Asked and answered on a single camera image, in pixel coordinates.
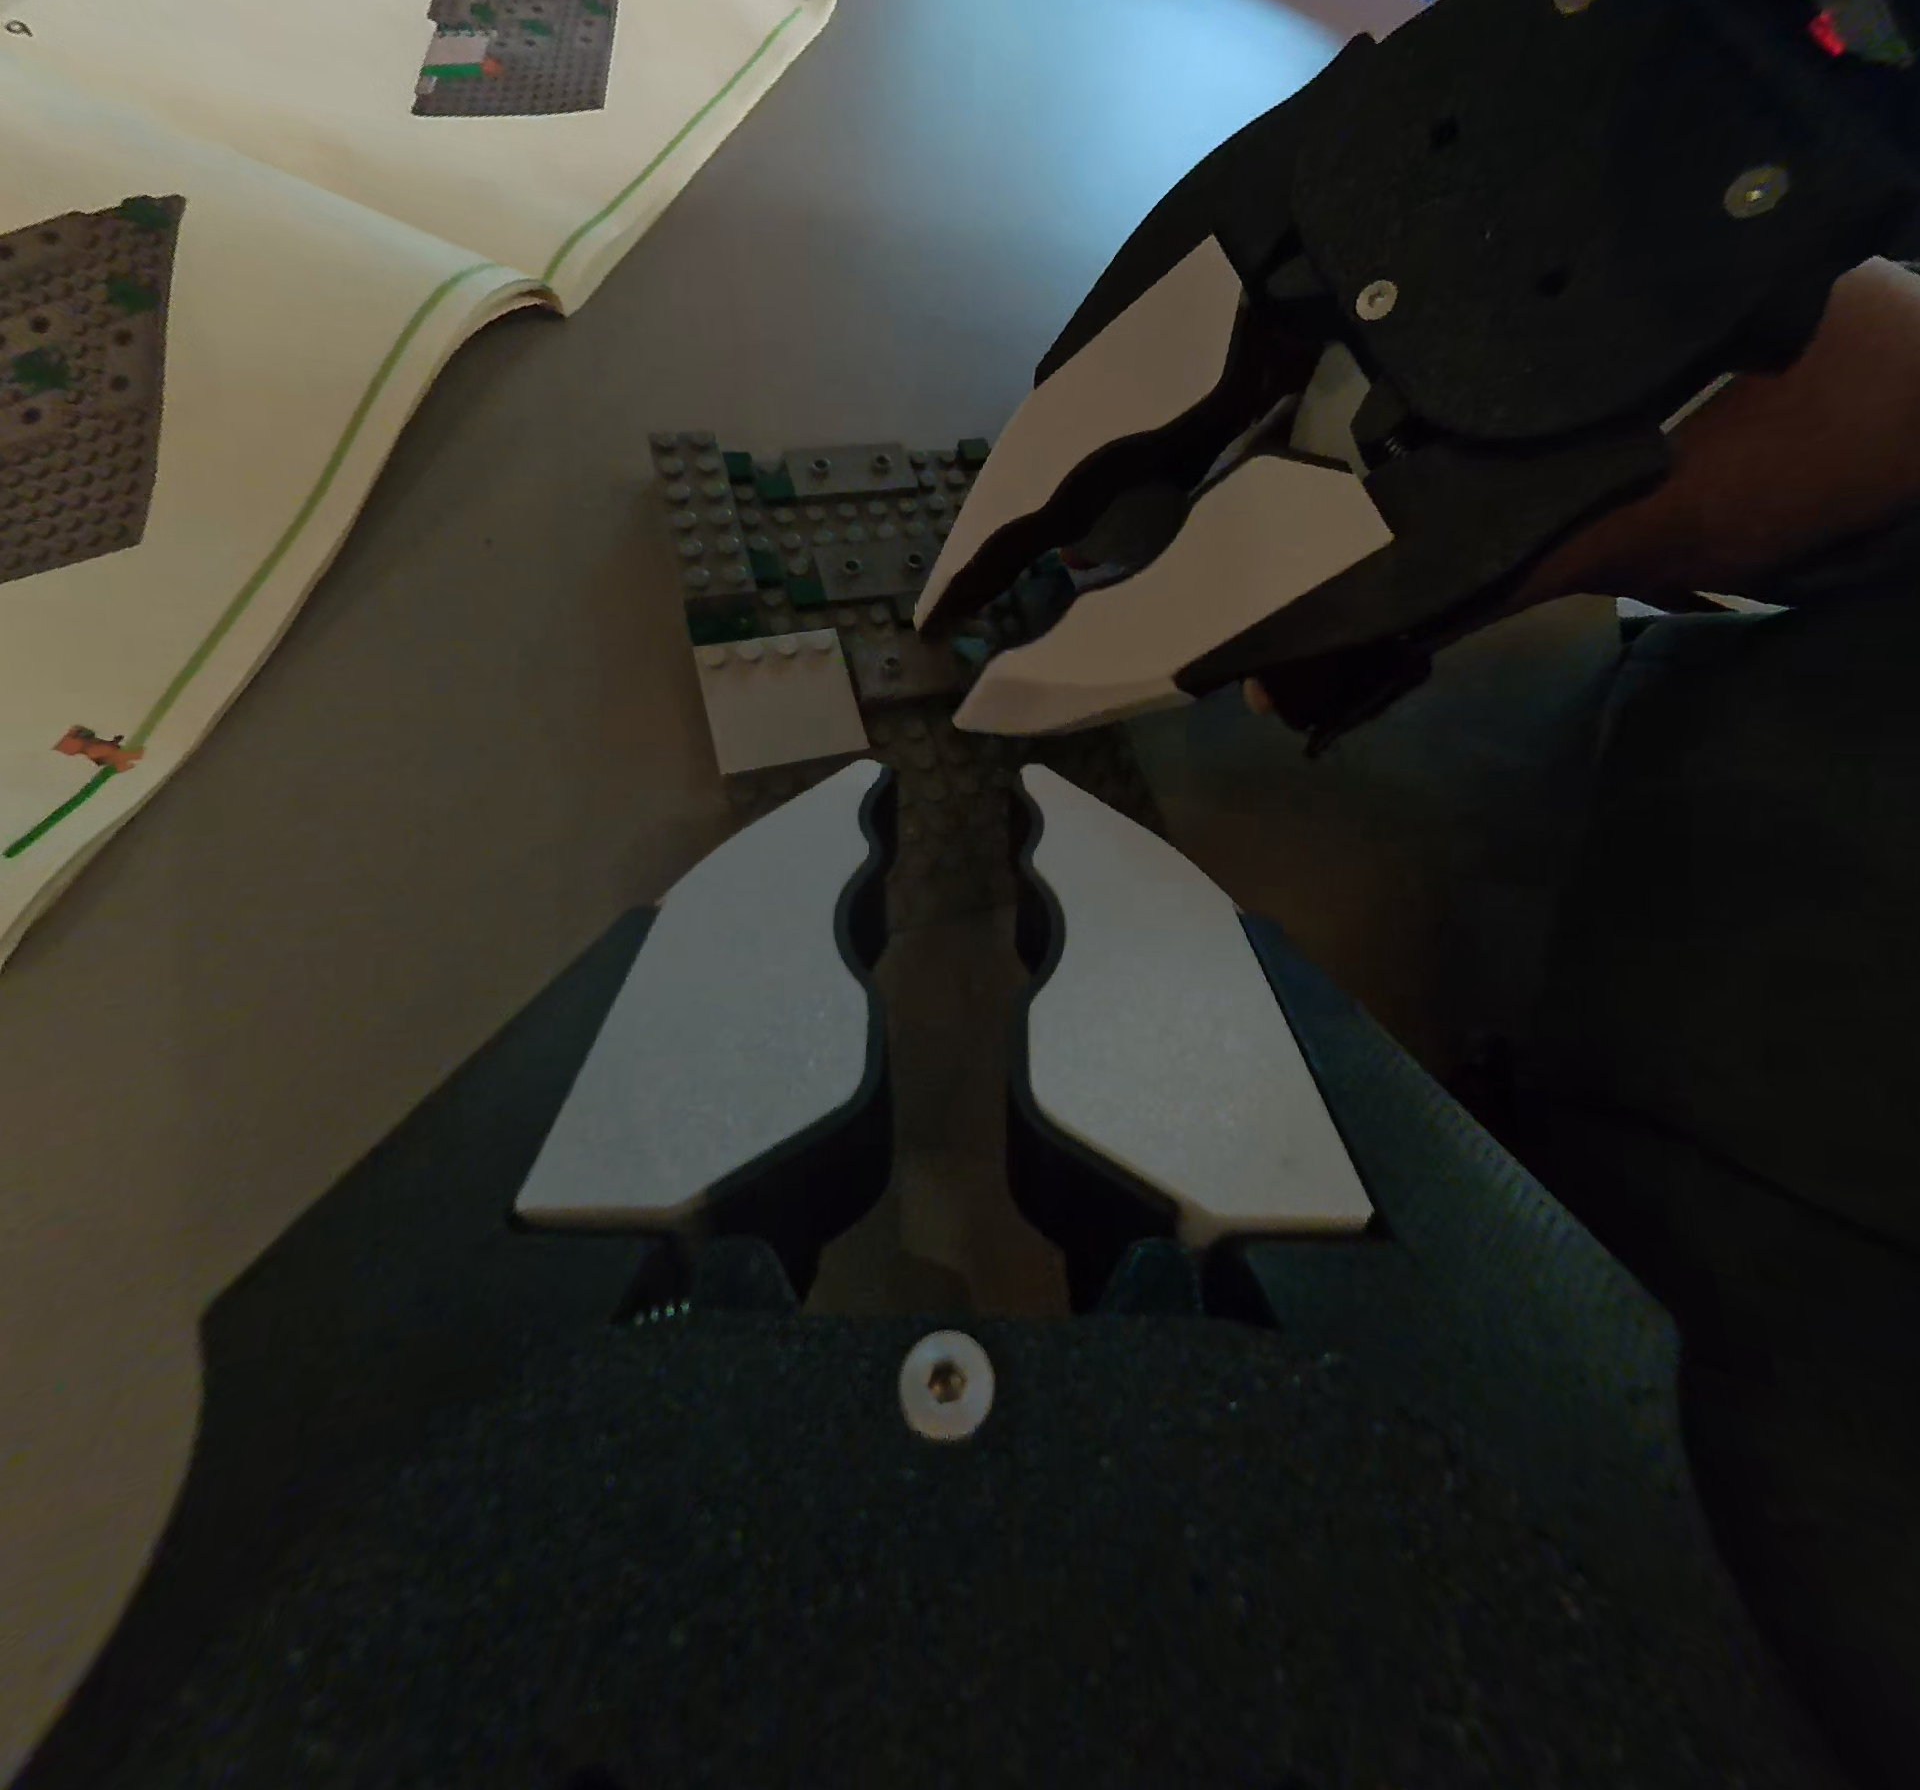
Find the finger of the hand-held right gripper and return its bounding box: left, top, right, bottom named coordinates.
left=911, top=233, right=1308, bottom=638
left=952, top=446, right=1396, bottom=739

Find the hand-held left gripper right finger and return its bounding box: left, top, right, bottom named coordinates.
left=1008, top=762, right=1376, bottom=1245

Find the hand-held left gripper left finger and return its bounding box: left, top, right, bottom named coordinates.
left=516, top=754, right=899, bottom=1236

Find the grey brick baseplate assembly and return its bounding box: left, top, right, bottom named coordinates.
left=649, top=431, right=1175, bottom=929

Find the brick instruction booklet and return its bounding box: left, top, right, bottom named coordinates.
left=0, top=0, right=840, bottom=974

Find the grey desk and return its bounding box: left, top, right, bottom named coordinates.
left=0, top=0, right=1654, bottom=1790

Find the person's right hand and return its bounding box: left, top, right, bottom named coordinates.
left=1507, top=255, right=1920, bottom=607

